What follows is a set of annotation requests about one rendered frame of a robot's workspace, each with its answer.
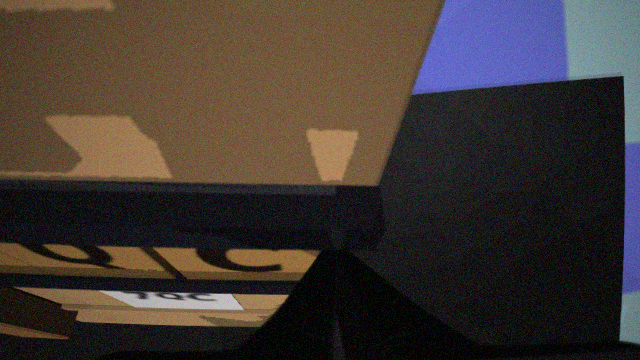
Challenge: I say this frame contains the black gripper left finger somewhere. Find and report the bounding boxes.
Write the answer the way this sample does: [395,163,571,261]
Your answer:
[96,251,339,360]

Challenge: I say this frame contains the white paper ticket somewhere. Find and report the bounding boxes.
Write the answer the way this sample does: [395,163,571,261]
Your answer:
[100,291,245,310]

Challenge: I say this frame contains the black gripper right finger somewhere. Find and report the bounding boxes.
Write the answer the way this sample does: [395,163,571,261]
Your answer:
[335,251,640,360]

